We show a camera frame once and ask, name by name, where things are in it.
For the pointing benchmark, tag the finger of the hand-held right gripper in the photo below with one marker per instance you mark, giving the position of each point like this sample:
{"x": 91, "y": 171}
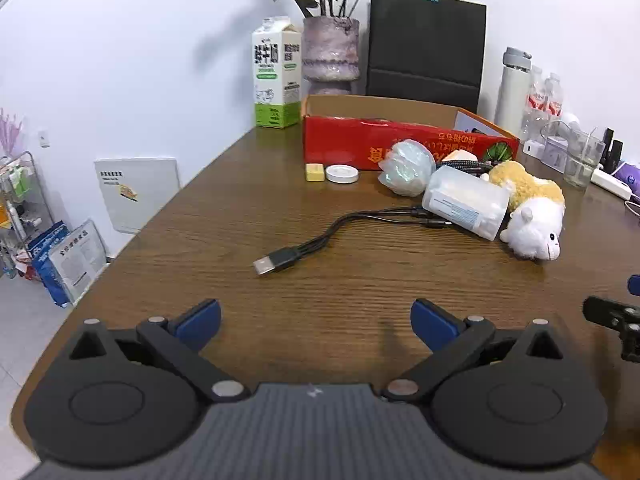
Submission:
{"x": 635, "y": 285}
{"x": 612, "y": 312}

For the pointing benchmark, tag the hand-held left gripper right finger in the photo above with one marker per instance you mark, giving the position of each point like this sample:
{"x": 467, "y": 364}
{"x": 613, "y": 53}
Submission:
{"x": 431, "y": 325}

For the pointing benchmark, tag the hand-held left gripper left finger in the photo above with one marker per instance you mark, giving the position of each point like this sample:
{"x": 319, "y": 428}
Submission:
{"x": 201, "y": 322}

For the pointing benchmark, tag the white yellow plush sheep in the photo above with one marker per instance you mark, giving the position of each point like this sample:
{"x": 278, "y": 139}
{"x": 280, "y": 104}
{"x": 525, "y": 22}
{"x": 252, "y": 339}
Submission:
{"x": 535, "y": 220}

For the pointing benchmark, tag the white cylindrical jar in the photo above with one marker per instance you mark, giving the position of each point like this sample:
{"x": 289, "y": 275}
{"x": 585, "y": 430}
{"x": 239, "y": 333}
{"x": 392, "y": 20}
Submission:
{"x": 465, "y": 201}

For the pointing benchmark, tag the clear plastic bag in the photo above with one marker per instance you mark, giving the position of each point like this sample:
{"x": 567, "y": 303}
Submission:
{"x": 406, "y": 170}

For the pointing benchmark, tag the white round lid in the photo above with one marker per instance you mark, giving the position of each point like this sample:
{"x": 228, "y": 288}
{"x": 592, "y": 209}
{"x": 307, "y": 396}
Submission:
{"x": 342, "y": 174}

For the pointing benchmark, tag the yellow rectangular block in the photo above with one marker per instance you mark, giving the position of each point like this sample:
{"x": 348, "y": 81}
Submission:
{"x": 315, "y": 172}

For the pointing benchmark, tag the red cardboard box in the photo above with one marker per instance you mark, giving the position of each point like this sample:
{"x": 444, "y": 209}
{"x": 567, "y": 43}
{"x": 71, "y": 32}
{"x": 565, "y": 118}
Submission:
{"x": 345, "y": 142}

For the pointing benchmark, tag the brown wooden desktop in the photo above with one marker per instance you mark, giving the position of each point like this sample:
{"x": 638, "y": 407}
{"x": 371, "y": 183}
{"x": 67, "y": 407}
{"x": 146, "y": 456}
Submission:
{"x": 240, "y": 210}

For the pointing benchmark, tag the white power strip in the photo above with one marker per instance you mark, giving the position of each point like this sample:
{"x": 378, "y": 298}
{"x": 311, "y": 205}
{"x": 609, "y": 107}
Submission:
{"x": 611, "y": 182}

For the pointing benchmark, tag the clear drinking glass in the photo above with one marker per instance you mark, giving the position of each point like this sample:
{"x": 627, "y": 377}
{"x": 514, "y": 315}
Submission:
{"x": 582, "y": 170}

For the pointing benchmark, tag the black rectangular device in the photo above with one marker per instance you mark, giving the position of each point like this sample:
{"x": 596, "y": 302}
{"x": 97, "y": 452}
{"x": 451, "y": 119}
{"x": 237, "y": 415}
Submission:
{"x": 608, "y": 142}
{"x": 618, "y": 154}

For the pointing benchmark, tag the blue white boxes on floor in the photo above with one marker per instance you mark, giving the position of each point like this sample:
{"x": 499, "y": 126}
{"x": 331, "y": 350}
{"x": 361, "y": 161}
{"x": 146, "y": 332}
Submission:
{"x": 75, "y": 265}

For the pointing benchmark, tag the pale purple small box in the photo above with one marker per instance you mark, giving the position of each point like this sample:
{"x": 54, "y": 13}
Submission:
{"x": 555, "y": 152}

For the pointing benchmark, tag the white charger plug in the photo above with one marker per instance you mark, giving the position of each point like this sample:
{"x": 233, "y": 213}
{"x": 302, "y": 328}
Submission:
{"x": 533, "y": 149}

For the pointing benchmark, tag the red label water bottle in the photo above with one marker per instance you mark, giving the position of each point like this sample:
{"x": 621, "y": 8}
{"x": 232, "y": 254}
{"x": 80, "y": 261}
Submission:
{"x": 554, "y": 97}
{"x": 533, "y": 105}

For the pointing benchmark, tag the white thermos bottle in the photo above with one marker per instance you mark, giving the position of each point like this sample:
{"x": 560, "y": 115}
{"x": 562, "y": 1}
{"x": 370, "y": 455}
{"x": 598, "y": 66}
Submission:
{"x": 511, "y": 95}

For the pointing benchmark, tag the white green milk carton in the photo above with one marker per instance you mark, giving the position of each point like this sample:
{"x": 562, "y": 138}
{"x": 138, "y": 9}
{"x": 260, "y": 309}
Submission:
{"x": 275, "y": 75}

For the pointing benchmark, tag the purple decorative stems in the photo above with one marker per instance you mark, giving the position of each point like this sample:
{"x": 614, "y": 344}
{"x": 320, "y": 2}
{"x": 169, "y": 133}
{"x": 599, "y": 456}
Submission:
{"x": 10, "y": 130}

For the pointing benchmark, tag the black paper bag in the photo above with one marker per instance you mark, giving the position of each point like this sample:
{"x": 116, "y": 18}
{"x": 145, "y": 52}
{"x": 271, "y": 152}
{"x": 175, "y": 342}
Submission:
{"x": 425, "y": 47}

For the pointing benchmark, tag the purple ceramic vase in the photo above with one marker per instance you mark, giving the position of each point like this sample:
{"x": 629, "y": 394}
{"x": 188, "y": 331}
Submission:
{"x": 330, "y": 52}

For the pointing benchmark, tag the white wall panel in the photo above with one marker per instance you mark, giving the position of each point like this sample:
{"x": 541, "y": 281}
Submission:
{"x": 145, "y": 187}

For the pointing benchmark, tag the white wall socket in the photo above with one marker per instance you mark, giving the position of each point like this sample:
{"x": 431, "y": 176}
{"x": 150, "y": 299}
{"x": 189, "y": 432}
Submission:
{"x": 44, "y": 139}

